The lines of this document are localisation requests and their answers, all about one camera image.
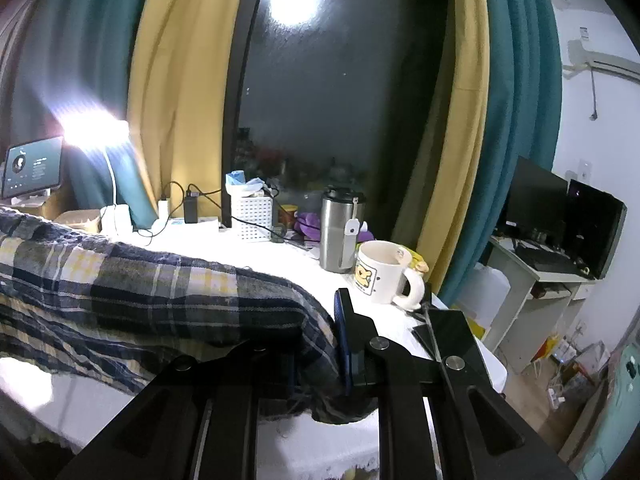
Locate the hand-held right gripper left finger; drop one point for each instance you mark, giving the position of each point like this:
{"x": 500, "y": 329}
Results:
{"x": 235, "y": 375}

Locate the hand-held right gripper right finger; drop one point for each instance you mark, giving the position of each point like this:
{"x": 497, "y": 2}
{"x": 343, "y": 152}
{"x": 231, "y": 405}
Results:
{"x": 342, "y": 340}

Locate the plaid pants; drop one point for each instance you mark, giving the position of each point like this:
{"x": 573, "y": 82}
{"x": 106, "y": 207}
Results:
{"x": 150, "y": 285}

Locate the white bear print mug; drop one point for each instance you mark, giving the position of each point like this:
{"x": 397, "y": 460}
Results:
{"x": 382, "y": 275}

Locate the steel tumbler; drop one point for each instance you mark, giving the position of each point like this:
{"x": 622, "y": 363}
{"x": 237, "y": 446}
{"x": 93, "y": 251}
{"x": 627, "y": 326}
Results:
{"x": 332, "y": 235}

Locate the black phone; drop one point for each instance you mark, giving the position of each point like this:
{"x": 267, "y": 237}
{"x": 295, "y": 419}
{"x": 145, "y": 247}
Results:
{"x": 455, "y": 340}

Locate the purple plush toy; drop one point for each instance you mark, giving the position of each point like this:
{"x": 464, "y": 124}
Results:
{"x": 307, "y": 222}

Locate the yellow red can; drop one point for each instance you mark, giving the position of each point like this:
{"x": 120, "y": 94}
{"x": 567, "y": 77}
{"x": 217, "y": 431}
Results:
{"x": 287, "y": 217}

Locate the white power strip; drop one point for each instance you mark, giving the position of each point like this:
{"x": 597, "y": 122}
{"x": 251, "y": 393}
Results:
{"x": 200, "y": 224}

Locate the white plastic basket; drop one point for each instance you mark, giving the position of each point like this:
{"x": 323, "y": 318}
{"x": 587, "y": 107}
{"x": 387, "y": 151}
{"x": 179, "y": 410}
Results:
{"x": 250, "y": 210}

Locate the black charger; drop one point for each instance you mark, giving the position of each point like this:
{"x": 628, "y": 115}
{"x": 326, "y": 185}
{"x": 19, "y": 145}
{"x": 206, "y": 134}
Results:
{"x": 190, "y": 210}

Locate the white charger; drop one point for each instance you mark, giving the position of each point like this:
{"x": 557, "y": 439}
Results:
{"x": 164, "y": 210}

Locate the grey computer desk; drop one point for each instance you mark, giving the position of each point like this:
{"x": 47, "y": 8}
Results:
{"x": 520, "y": 285}

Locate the blue face masks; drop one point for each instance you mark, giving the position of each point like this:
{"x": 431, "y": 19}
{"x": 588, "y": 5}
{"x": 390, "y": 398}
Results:
{"x": 237, "y": 182}

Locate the white desk lamp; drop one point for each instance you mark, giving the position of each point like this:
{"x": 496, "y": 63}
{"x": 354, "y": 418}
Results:
{"x": 116, "y": 220}

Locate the black keyboard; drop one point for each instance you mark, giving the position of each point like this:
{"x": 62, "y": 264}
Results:
{"x": 545, "y": 257}

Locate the dark window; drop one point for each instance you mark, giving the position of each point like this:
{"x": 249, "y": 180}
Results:
{"x": 340, "y": 110}

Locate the yellow curtain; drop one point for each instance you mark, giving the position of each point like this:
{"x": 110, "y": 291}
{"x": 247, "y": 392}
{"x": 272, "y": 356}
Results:
{"x": 460, "y": 135}
{"x": 185, "y": 85}

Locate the black computer monitor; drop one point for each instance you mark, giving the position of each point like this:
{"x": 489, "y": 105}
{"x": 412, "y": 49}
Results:
{"x": 595, "y": 230}
{"x": 535, "y": 200}

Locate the white tablet stand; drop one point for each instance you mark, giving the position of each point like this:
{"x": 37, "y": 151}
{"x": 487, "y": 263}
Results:
{"x": 35, "y": 196}

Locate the pale green cabinet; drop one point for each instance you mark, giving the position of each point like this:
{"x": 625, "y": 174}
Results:
{"x": 612, "y": 410}

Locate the teal curtain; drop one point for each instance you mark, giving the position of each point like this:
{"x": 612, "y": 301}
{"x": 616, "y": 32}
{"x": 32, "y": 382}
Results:
{"x": 75, "y": 50}
{"x": 520, "y": 110}

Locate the tablet with lit screen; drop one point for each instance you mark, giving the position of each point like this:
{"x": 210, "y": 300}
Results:
{"x": 32, "y": 165}

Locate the white air conditioner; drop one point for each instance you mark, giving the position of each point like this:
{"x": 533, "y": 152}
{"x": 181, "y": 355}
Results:
{"x": 605, "y": 62}

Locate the white wall outlet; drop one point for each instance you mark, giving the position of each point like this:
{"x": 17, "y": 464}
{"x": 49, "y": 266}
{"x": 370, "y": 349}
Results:
{"x": 584, "y": 169}

